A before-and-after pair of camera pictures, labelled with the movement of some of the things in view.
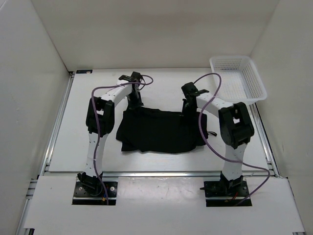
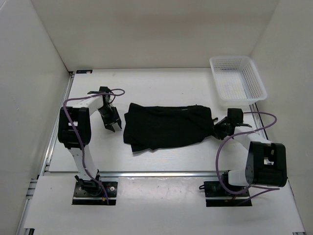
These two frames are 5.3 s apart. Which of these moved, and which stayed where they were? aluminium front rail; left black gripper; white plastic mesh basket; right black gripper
Moved: left black gripper; right black gripper
Stayed: white plastic mesh basket; aluminium front rail
